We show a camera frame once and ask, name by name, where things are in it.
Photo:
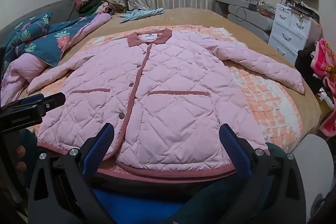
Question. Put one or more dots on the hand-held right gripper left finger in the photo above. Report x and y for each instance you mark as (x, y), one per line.
(97, 146)

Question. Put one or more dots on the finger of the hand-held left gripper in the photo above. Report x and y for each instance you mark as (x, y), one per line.
(53, 103)
(31, 100)

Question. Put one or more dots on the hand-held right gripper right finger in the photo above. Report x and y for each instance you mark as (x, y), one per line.
(234, 151)

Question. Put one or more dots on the pink quilted jacket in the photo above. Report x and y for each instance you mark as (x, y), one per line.
(162, 82)

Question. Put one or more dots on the pile of clothes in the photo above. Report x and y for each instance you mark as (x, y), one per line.
(105, 3)

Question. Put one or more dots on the person's left hand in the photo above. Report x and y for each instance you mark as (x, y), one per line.
(20, 158)

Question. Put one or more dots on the orange white checkered blanket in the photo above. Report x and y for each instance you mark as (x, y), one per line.
(265, 106)

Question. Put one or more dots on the blue floral quilt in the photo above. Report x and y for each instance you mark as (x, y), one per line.
(52, 43)

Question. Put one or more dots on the grey headboard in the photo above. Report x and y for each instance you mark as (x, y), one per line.
(39, 11)

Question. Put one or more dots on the black cloth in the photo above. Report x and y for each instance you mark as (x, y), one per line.
(305, 66)

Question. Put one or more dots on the light blue cloth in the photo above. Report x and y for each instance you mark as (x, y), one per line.
(139, 14)

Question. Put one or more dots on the pink printed blanket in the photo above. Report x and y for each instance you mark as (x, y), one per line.
(324, 61)

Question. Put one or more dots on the white drawer cabinet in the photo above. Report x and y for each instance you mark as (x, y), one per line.
(288, 29)

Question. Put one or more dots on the tan bed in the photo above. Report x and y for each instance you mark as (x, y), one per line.
(189, 16)

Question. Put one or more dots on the grey desk with clutter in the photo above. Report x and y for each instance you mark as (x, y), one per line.
(236, 2)

